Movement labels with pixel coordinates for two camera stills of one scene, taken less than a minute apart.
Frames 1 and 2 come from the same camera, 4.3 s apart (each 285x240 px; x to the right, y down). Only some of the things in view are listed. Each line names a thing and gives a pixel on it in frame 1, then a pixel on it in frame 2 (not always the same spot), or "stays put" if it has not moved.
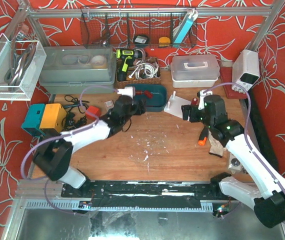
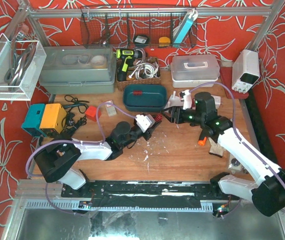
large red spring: (148, 94) -> (158, 117)
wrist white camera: (128, 90) -> (144, 122)
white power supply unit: (245, 69) stays put
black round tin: (141, 40) stays put
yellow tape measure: (164, 42) stays put
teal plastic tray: (158, 102) stays put
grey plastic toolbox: (78, 69) stays put
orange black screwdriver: (202, 140) stays put
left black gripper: (139, 107) -> (147, 132)
